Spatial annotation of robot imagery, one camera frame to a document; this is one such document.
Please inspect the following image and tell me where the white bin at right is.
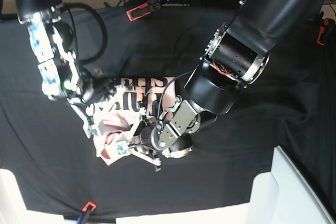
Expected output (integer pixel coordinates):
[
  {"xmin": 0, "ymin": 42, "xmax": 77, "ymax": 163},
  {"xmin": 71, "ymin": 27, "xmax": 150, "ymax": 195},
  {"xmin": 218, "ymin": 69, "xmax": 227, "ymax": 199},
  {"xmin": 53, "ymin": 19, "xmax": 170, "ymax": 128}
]
[{"xmin": 246, "ymin": 145, "xmax": 335, "ymax": 223}]

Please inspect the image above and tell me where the red black clamp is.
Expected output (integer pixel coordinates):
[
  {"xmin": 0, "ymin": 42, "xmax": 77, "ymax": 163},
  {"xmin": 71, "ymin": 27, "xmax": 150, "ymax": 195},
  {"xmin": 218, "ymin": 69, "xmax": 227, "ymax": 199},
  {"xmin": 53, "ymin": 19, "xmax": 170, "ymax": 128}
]
[{"xmin": 127, "ymin": 2, "xmax": 162, "ymax": 22}]

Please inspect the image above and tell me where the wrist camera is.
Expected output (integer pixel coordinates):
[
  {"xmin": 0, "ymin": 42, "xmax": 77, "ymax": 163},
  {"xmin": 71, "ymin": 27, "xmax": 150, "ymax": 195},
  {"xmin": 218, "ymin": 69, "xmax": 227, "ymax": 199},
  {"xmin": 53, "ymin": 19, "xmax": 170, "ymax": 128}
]
[
  {"xmin": 83, "ymin": 121, "xmax": 106, "ymax": 138},
  {"xmin": 115, "ymin": 141, "xmax": 130, "ymax": 157}
]

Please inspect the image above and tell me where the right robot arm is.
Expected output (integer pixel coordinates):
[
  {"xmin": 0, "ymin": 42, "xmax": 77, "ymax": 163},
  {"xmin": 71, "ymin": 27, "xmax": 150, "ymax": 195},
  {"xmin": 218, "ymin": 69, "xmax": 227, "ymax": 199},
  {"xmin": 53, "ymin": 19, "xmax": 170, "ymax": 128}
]
[{"xmin": 15, "ymin": 0, "xmax": 125, "ymax": 136}]

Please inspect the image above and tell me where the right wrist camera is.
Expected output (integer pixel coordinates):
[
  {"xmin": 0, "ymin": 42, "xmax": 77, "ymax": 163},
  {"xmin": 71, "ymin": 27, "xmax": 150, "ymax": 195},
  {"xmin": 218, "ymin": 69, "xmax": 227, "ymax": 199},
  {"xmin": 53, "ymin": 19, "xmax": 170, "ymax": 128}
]
[{"xmin": 83, "ymin": 121, "xmax": 106, "ymax": 138}]

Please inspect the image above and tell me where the light pink T-shirt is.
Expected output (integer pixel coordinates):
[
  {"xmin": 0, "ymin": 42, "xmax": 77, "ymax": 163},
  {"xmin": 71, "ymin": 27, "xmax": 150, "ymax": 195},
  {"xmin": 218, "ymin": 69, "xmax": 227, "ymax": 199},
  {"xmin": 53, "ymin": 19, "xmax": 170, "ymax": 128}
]
[{"xmin": 93, "ymin": 77, "xmax": 176, "ymax": 166}]

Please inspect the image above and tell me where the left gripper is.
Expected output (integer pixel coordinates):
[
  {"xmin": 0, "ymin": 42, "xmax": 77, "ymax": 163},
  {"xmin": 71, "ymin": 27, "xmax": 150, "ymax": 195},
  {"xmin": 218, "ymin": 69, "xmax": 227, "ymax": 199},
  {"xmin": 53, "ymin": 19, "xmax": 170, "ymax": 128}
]
[{"xmin": 128, "ymin": 115, "xmax": 161, "ymax": 172}]

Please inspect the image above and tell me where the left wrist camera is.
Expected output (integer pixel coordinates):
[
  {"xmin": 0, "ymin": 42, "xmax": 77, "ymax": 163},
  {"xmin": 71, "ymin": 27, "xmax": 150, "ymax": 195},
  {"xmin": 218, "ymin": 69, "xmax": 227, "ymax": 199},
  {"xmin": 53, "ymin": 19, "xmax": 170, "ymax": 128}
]
[{"xmin": 115, "ymin": 141, "xmax": 130, "ymax": 157}]

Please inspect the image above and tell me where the red clamp at right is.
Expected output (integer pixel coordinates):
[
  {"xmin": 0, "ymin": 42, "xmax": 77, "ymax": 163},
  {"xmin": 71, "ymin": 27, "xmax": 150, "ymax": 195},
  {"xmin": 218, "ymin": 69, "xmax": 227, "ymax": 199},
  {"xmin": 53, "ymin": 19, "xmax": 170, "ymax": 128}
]
[{"xmin": 317, "ymin": 18, "xmax": 331, "ymax": 46}]

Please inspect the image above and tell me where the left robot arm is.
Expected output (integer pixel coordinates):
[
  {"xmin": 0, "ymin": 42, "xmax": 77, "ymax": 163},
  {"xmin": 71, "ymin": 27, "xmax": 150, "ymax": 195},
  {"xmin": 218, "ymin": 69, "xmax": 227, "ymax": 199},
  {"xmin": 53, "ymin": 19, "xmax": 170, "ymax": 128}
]
[{"xmin": 129, "ymin": 0, "xmax": 326, "ymax": 170}]

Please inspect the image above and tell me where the black table cloth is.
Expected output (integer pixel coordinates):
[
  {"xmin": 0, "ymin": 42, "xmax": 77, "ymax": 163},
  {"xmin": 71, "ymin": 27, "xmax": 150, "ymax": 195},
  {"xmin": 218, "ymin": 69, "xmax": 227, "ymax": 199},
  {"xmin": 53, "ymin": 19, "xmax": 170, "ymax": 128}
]
[{"xmin": 1, "ymin": 20, "xmax": 335, "ymax": 220}]

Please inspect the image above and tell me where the red clamp at front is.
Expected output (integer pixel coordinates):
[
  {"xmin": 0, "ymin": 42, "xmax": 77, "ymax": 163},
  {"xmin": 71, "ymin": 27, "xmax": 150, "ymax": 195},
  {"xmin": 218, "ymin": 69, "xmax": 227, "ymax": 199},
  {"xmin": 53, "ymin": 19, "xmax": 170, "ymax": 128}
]
[{"xmin": 82, "ymin": 201, "xmax": 97, "ymax": 213}]

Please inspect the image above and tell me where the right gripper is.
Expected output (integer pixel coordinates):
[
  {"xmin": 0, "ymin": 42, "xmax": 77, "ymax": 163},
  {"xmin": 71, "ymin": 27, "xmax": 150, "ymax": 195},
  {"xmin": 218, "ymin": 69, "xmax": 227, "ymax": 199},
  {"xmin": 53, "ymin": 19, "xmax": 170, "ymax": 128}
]
[{"xmin": 68, "ymin": 77, "xmax": 126, "ymax": 130}]

